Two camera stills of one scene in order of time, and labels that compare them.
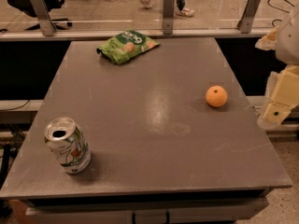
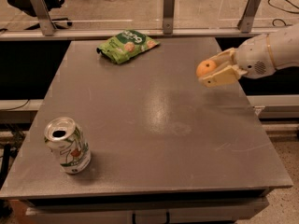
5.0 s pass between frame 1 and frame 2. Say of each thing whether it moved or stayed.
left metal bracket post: stayed
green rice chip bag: stayed
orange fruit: moved
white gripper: moved
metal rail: stayed
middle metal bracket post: stayed
